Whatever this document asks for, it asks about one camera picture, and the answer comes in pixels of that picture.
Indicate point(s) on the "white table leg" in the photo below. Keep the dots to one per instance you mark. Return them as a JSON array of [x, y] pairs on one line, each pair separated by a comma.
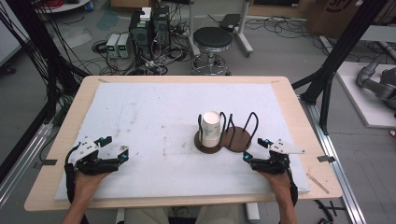
[[252, 212]]

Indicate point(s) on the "thin wooden stick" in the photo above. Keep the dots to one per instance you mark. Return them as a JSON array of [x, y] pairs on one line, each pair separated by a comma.
[[317, 183]]

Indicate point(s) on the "person's right hand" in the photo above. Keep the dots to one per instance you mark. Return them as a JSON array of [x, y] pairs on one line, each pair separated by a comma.
[[278, 185]]

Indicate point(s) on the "light wooden table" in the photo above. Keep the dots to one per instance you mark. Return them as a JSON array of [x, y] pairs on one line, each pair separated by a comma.
[[299, 130]]

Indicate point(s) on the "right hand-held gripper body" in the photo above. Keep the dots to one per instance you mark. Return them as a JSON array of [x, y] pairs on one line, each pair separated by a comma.
[[274, 163]]

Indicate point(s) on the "black metal frame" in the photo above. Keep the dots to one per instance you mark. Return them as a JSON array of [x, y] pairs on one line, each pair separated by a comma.
[[342, 46], [40, 46]]

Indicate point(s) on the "aluminium rail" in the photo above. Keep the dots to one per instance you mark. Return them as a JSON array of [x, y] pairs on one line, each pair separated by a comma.
[[336, 161], [21, 161]]

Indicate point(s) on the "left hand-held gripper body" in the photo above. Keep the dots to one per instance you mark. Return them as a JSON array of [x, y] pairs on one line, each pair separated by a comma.
[[93, 163]]

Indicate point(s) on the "white foam mat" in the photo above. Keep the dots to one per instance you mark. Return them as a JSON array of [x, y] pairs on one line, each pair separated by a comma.
[[155, 109]]

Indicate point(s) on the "black floor clamp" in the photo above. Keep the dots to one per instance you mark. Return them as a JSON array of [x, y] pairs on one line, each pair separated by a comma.
[[330, 213]]

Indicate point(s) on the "brown cardboard box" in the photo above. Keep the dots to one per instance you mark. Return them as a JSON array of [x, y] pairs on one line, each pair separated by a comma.
[[339, 17]]

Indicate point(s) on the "flat black device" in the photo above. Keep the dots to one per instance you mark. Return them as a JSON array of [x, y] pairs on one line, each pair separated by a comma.
[[230, 21]]

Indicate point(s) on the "white paper cup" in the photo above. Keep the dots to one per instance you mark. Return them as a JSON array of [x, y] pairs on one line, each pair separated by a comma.
[[211, 129]]

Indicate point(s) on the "white floor platform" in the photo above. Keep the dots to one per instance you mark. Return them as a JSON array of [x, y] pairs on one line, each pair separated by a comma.
[[358, 96]]

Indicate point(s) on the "black round stool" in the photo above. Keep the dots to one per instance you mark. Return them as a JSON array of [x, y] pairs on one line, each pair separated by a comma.
[[212, 37]]

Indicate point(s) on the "person's left hand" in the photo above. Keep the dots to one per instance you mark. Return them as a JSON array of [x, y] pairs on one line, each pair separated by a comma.
[[87, 185]]

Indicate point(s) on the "white stand leg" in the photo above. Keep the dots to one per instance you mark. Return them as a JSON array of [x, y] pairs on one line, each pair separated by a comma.
[[191, 28], [244, 34]]

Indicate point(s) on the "black tape piece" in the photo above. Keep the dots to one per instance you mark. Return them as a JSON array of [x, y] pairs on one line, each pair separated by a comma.
[[326, 159], [48, 162]]

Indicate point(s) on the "small white box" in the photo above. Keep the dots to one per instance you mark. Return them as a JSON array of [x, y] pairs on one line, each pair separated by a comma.
[[145, 14]]

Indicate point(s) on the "black computer tower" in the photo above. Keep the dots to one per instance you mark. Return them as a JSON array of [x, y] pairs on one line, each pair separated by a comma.
[[161, 29], [140, 37]]

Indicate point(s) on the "round white table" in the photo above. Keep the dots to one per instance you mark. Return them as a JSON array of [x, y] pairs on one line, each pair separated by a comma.
[[65, 6]]

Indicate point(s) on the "grey power supply unit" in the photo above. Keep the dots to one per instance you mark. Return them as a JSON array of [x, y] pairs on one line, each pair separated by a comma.
[[124, 46], [112, 46]]

